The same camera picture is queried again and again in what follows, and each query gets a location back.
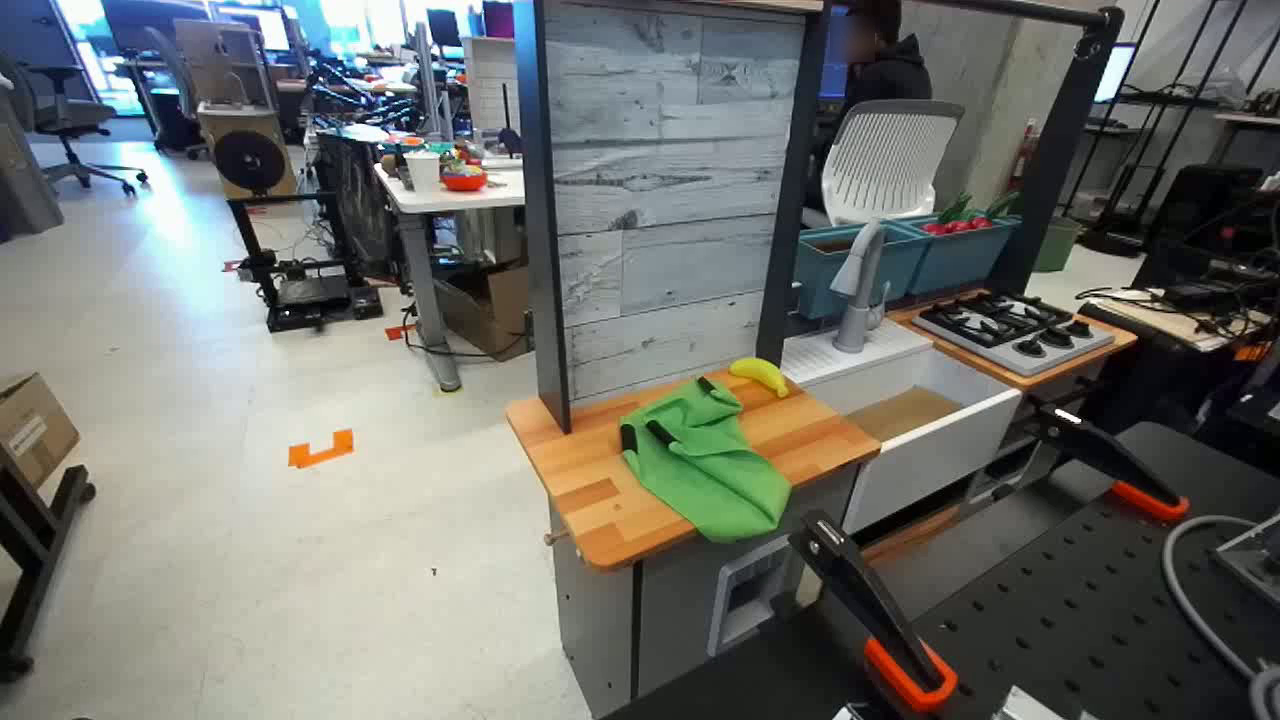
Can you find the grey toy kitchen tap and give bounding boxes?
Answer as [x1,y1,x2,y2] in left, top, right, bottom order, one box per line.
[828,217,892,355]

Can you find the wooden kitchen countertop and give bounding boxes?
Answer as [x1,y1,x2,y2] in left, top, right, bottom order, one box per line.
[504,366,884,578]

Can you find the yellow toy banana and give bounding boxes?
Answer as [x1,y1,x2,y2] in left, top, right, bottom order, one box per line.
[726,355,802,399]

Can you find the green cloth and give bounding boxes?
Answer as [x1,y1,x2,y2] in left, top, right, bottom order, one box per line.
[616,376,797,547]

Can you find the grey wood-print backsplash panel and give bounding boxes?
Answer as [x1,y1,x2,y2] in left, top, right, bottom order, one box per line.
[541,0,832,406]

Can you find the cardboard box under desk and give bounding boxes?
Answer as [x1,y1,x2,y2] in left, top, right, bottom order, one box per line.
[431,256,536,361]

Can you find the grey plank backdrop panel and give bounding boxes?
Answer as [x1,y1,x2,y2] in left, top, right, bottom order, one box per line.
[513,0,1130,436]

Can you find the teal storage bin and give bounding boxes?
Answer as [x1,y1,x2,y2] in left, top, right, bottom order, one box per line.
[793,219,931,326]
[904,214,1024,299]

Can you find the grey kitchen cabinet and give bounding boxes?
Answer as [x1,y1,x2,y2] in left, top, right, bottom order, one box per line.
[545,463,874,720]

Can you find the red bowl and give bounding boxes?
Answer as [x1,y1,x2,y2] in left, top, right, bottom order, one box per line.
[435,161,494,196]

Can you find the white desk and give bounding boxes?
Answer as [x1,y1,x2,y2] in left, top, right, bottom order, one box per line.
[372,156,531,395]

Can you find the white cup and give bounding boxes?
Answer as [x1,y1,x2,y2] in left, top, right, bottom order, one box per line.
[401,150,443,196]

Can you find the white toy kitchen sink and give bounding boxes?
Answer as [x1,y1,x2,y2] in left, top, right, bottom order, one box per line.
[775,316,1027,537]

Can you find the white mesh chair back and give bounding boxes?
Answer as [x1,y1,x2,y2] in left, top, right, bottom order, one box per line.
[817,102,968,228]

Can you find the toy vegetables in bin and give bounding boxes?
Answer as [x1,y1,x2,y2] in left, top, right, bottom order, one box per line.
[929,196,1020,241]

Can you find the person in dark hoodie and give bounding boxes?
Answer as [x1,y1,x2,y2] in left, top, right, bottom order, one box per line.
[842,0,938,111]

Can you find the small wooden stove countertop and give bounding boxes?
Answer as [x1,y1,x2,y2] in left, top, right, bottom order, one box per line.
[884,283,1141,391]

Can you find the green bin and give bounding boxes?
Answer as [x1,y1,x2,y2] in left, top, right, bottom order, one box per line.
[1032,214,1093,275]

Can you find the wooden box with black disc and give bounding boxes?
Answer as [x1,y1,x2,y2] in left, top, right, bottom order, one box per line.
[198,104,305,206]

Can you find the black perforated table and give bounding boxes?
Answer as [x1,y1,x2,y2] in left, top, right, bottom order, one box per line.
[604,420,1280,720]

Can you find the cluttered black workbench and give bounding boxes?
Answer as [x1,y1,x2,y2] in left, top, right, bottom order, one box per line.
[1078,166,1280,369]

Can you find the cardboard box on stand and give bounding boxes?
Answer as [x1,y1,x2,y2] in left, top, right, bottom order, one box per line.
[0,372,84,492]

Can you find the dark office chair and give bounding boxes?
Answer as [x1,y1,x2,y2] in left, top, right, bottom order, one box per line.
[0,0,151,196]

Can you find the black stand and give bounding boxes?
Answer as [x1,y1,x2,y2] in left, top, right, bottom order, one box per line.
[0,456,102,685]

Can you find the black metal cart frame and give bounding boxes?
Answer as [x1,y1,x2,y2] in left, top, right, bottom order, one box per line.
[223,184,388,337]

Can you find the grey cable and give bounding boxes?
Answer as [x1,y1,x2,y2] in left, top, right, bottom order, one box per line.
[1155,513,1280,704]

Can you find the metal mounting bracket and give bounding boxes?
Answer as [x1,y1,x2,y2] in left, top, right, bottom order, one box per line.
[1212,513,1280,614]

